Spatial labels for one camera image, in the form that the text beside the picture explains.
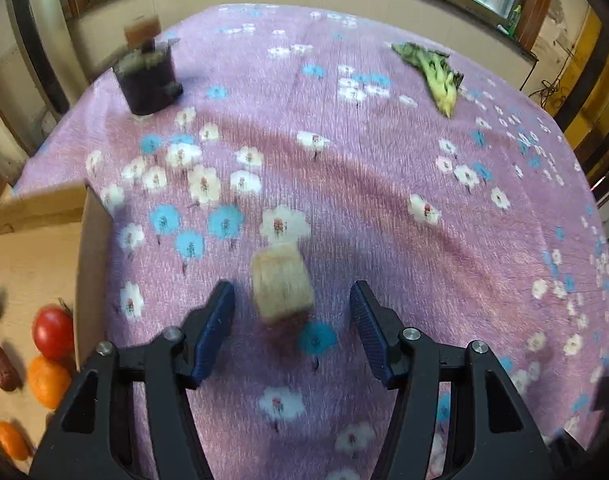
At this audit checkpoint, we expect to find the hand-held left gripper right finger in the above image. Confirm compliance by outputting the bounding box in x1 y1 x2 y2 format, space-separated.
349 280 555 480

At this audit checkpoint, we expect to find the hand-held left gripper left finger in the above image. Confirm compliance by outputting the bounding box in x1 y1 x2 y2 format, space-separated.
29 281 236 480

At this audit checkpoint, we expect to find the pale yam piece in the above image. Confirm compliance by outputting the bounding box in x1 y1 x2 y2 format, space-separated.
250 244 315 324

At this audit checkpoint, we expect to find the red tomato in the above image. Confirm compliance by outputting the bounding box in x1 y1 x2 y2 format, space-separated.
32 307 75 360

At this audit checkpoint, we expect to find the medium orange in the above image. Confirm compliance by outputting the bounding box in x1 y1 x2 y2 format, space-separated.
27 355 73 410

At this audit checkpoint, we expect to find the cardboard box tray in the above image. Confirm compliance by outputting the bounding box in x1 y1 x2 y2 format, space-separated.
0 182 116 476

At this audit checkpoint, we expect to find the dried red date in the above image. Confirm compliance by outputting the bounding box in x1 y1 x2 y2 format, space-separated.
0 341 22 392

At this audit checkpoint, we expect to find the large orange with green stem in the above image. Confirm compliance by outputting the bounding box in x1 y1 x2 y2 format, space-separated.
0 420 32 462

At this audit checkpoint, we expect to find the black cylindrical device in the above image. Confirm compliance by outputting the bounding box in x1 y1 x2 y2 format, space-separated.
112 42 184 117

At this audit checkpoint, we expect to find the green leafy vegetable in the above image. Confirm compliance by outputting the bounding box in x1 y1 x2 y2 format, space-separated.
391 41 465 119

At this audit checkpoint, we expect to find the brown tape roll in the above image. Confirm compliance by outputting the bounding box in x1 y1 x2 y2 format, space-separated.
124 16 162 47

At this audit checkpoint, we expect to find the yellow wooden door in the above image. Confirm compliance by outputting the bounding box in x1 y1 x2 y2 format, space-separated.
555 5 609 201

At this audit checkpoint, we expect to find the tangled cable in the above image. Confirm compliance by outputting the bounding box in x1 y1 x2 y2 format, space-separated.
529 77 570 111

